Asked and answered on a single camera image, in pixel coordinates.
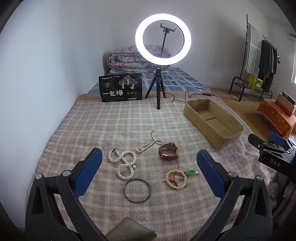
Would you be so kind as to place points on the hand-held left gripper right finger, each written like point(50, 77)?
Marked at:
point(209, 171)

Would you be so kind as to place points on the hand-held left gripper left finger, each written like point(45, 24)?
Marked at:
point(89, 171)

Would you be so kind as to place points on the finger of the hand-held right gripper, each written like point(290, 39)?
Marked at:
point(277, 139)
point(256, 140)

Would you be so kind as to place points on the cardboard box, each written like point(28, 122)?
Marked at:
point(208, 129)

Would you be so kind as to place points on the brown leather watch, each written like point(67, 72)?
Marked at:
point(170, 157)

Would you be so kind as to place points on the dark thin bangle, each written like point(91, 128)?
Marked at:
point(126, 195)

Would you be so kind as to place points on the orange patterned cloth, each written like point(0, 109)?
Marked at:
point(275, 115)

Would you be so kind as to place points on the brown box dark lid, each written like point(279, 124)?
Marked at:
point(286, 104)

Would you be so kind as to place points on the yellow box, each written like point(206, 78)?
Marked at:
point(256, 83)

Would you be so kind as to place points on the small green pot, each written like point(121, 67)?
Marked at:
point(247, 83)

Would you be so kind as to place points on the pink plaid blanket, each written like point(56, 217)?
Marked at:
point(115, 120)

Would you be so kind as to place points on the black clothes rack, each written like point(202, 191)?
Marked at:
point(235, 80)

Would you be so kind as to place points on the dark hanging clothes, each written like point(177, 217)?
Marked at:
point(267, 62)

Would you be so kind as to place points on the black snack bag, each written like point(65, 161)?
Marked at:
point(115, 92)

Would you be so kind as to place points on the striped towel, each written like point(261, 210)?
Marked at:
point(253, 51)

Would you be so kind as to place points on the black tripod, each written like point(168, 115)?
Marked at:
point(158, 92)

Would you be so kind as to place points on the blue patterned bed sheet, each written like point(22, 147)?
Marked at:
point(180, 80)

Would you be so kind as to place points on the folded floral quilt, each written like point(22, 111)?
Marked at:
point(122, 61)

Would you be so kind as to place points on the floral pillow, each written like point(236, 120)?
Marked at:
point(157, 48)

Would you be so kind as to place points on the black phone holder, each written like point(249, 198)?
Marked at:
point(167, 29)

